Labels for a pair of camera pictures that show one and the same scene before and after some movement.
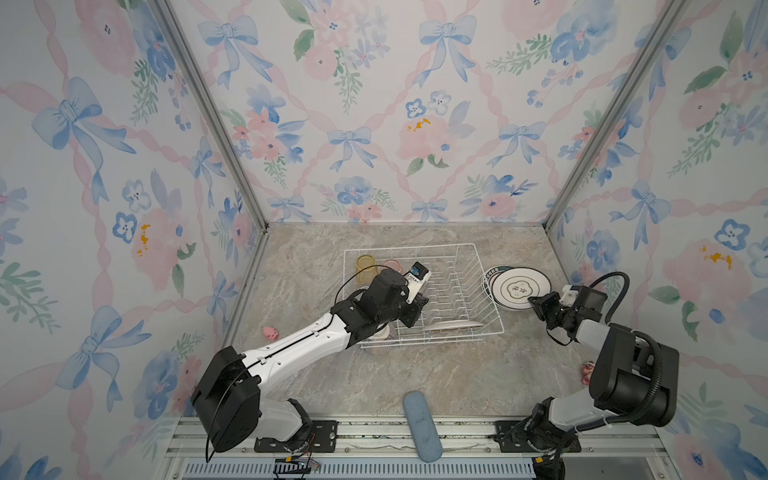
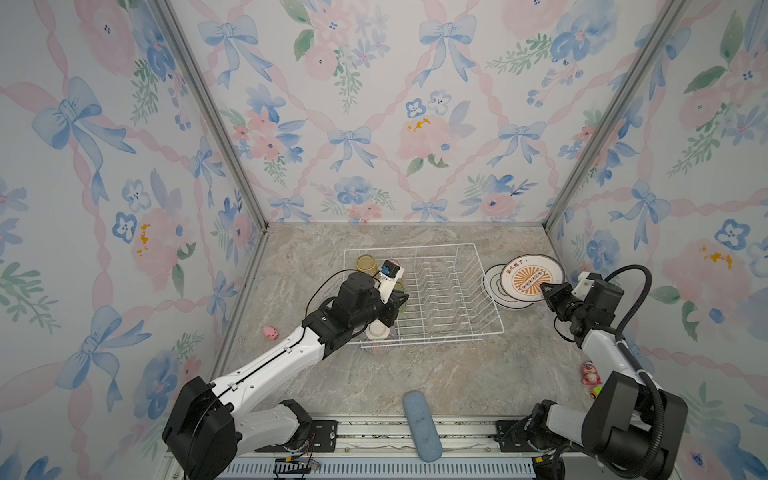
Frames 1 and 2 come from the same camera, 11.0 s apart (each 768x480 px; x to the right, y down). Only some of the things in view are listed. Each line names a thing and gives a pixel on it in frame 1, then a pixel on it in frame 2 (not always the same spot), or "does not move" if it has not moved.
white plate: [453, 324] to [522, 276]
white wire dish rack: [462, 306] does not move
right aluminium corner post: [666, 20] does not move
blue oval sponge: [424, 431] does not move
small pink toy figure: [271, 332] does not move
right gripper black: [542, 304] to [552, 297]
